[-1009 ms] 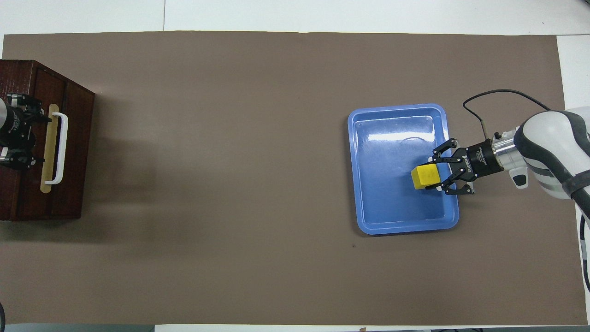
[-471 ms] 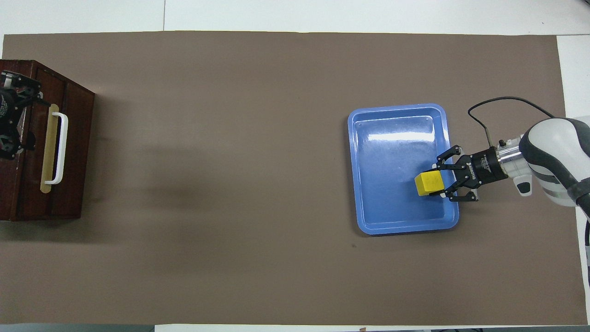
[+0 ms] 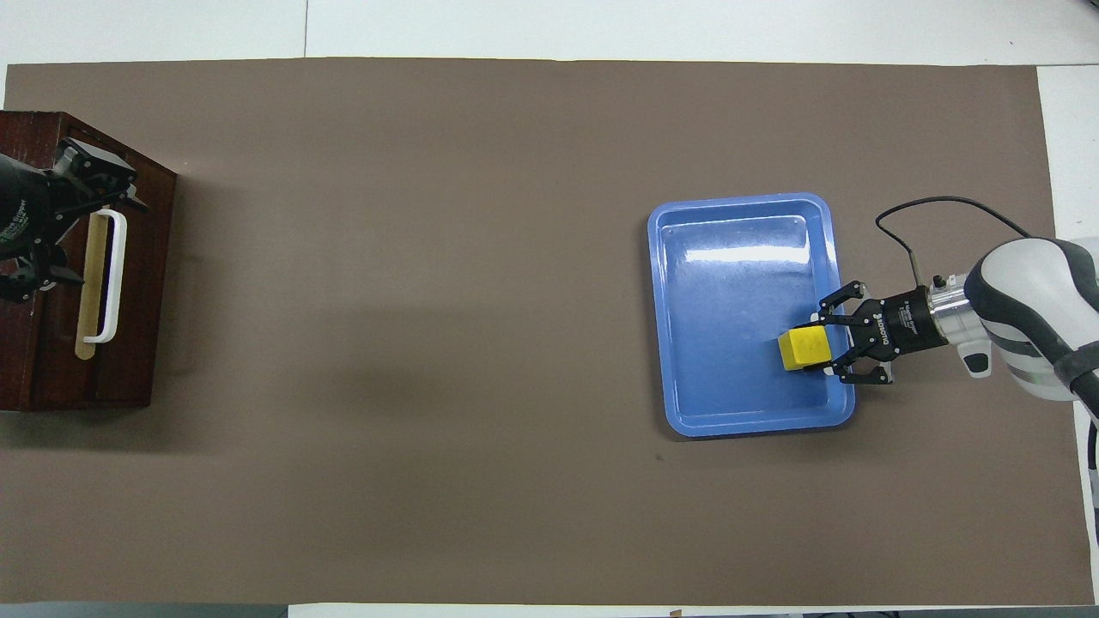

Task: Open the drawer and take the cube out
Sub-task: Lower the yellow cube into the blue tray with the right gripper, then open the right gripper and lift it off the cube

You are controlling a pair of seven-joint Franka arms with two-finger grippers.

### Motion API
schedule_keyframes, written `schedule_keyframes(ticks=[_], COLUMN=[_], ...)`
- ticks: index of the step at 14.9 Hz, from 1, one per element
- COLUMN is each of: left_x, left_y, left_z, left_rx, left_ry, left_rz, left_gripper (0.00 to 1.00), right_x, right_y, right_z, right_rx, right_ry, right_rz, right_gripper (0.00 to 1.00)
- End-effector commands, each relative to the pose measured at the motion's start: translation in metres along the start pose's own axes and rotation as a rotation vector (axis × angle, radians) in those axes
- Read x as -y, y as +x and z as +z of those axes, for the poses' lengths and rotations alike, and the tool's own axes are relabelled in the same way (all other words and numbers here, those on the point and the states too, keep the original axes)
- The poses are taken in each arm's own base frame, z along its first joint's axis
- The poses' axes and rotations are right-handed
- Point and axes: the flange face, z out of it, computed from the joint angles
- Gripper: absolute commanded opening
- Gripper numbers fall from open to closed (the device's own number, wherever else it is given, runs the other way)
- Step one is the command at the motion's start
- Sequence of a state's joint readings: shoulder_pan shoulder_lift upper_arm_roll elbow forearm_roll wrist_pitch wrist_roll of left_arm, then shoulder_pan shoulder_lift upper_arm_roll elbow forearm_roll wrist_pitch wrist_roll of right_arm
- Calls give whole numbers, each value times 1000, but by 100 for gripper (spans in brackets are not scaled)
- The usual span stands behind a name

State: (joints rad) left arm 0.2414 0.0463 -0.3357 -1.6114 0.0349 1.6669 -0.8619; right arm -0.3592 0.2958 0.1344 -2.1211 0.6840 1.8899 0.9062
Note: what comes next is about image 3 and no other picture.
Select brown table mat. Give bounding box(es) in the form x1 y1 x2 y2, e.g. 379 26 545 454
0 57 1096 606

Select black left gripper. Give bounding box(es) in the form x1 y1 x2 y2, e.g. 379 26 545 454
0 137 149 304

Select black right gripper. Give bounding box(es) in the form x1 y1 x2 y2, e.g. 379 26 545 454
817 280 950 385

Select blue plastic tray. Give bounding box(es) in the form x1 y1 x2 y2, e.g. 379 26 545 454
647 192 857 438

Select yellow cube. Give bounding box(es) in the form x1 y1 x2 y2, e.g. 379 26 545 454
778 324 834 373

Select wooden drawer with white handle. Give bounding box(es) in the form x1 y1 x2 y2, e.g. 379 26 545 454
43 116 178 409

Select dark wooden cabinet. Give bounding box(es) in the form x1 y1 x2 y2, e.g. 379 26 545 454
0 110 179 413

